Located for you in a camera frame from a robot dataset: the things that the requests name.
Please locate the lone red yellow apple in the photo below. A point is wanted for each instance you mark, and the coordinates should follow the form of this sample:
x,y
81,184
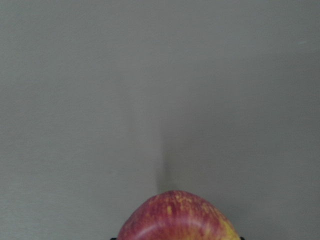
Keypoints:
x,y
177,215

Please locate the brown paper table cover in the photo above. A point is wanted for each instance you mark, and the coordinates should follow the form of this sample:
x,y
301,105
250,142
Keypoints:
x,y
105,103

